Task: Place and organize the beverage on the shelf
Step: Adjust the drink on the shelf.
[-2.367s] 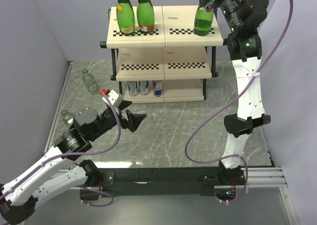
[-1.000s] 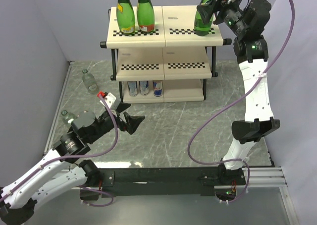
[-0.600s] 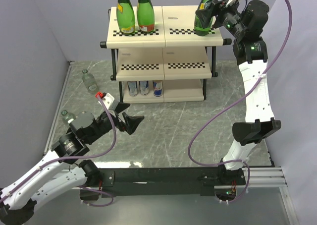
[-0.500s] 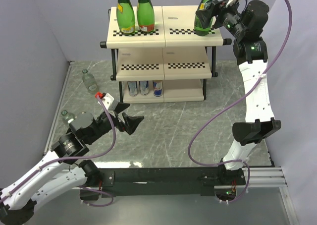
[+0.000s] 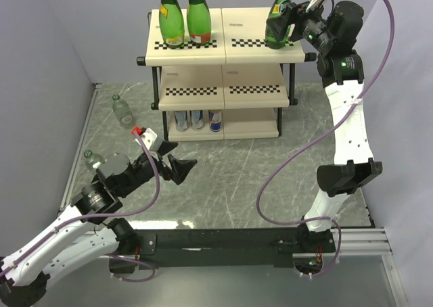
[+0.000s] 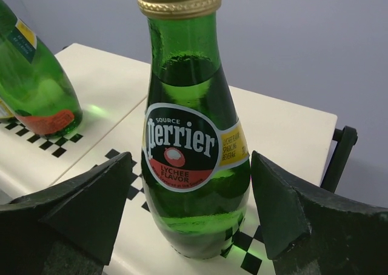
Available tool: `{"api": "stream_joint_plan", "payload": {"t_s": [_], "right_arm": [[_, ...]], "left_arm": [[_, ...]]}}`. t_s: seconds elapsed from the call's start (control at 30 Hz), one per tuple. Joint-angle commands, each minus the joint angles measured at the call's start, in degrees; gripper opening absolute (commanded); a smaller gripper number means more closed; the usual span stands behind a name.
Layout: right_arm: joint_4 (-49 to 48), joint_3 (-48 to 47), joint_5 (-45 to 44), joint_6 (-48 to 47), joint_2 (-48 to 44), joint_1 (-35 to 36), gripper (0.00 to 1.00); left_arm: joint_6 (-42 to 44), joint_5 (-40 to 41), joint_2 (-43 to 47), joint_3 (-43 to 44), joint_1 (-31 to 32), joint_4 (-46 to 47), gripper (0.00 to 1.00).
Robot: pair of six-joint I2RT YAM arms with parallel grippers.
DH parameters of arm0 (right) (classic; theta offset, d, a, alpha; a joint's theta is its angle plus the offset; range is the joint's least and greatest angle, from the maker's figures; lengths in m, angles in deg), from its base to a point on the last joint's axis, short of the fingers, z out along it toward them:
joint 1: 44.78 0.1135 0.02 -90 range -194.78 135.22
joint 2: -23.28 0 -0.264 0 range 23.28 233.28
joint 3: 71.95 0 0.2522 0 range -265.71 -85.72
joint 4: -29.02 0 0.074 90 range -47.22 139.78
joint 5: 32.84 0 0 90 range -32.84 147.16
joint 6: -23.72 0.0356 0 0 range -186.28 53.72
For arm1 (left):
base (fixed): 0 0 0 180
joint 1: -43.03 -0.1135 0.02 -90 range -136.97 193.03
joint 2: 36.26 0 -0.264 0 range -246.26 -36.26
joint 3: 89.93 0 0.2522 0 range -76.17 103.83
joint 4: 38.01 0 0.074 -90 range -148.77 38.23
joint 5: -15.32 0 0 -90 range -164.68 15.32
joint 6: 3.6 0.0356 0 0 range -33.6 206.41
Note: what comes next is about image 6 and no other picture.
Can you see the beige three-tier shelf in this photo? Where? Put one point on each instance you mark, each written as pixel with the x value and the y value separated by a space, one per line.
pixel 112 91

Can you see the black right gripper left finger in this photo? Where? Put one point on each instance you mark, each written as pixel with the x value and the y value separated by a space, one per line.
pixel 69 228

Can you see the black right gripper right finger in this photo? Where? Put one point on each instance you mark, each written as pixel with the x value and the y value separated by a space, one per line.
pixel 309 230

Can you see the green bottle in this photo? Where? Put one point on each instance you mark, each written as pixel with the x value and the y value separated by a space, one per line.
pixel 195 159
pixel 34 85

